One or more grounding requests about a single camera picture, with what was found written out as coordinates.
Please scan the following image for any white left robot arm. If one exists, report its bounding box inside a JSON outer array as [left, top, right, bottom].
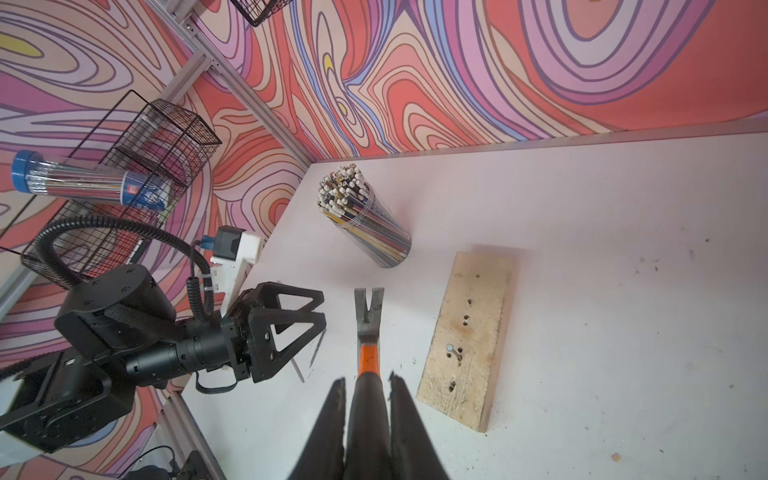
[[1, 215, 326, 453]]

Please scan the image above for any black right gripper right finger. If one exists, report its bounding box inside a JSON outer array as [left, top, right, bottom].
[[389, 372, 449, 480]]

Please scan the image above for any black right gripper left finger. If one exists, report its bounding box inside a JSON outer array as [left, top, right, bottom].
[[289, 378, 346, 480]]

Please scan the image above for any wooden block with nails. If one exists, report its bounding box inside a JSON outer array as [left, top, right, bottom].
[[416, 252, 517, 433]]

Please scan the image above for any clear tube with blue cap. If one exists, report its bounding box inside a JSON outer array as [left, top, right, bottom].
[[10, 150, 171, 211]]

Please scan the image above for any cup of coloured pencils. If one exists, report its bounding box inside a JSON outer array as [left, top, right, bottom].
[[316, 163, 412, 268]]

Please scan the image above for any claw hammer orange black handle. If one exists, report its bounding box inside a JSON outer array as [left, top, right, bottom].
[[344, 288, 394, 479]]

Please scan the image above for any black wire basket left wall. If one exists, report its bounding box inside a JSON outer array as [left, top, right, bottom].
[[1, 91, 221, 276]]

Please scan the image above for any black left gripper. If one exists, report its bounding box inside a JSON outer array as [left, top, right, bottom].
[[221, 282, 326, 383]]

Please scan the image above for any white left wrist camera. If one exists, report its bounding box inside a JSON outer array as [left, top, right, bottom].
[[200, 226, 266, 317]]

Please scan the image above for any loose steel nail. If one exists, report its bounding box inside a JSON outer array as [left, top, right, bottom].
[[291, 358, 305, 384], [309, 329, 327, 369]]

